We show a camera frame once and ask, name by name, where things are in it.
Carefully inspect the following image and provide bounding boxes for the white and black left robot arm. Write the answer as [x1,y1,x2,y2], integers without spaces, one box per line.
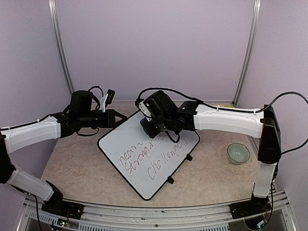
[0,90,127,214]

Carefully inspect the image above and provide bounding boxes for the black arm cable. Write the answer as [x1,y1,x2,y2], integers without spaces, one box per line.
[88,85,106,106]
[135,87,308,154]

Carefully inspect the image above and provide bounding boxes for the white whiteboard with black frame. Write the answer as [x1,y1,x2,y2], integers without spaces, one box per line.
[97,111,200,201]

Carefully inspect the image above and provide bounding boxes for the aluminium frame post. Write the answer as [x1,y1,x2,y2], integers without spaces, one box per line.
[48,0,75,94]
[232,0,262,106]

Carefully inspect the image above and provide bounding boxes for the left aluminium frame post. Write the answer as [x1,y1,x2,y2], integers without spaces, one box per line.
[48,0,75,94]

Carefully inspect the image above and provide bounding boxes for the front aluminium rail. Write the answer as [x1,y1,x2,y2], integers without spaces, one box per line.
[18,204,295,231]

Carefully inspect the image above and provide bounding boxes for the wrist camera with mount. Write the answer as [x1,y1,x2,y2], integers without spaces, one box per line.
[99,89,115,112]
[138,100,152,122]

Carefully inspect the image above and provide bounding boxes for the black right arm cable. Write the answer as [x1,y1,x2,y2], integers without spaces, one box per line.
[135,87,308,154]

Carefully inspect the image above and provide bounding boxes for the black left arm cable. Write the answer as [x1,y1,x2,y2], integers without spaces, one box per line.
[88,85,106,106]

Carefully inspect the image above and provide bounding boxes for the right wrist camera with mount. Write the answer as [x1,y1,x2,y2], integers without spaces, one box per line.
[138,100,152,122]

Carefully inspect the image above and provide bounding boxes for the beige wooden plate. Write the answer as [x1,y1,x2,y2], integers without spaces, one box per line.
[213,104,225,107]

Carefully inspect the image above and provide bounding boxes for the right aluminium frame post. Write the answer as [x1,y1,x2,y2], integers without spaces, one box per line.
[232,0,262,106]

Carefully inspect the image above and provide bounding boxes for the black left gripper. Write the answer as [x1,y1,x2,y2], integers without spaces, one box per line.
[79,109,128,128]

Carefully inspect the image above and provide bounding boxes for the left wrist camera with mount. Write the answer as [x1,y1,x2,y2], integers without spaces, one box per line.
[99,89,115,112]

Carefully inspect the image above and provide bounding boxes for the clear glass bowl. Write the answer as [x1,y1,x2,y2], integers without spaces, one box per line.
[227,143,250,165]

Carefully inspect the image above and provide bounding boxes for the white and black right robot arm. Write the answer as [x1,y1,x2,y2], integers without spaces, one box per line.
[135,88,282,219]

